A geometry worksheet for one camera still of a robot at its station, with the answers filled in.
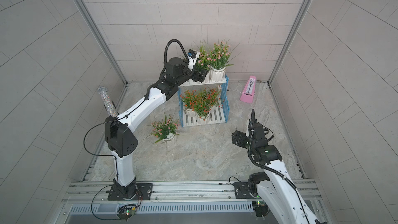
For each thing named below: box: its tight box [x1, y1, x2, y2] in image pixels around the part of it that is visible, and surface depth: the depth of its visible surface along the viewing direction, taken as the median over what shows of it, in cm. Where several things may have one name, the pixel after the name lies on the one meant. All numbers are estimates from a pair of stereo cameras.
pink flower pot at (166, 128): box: [149, 112, 182, 144], surface depth 82 cm
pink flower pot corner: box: [195, 45, 211, 83], surface depth 72 cm
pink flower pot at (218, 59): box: [206, 40, 243, 82], surface depth 74 cm
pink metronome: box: [239, 75, 257, 104], surface depth 101 cm
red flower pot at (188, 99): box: [179, 89, 197, 118], surface depth 90 cm
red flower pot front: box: [194, 87, 225, 125], surface depth 88 cm
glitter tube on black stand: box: [97, 86, 119, 118], surface depth 80 cm
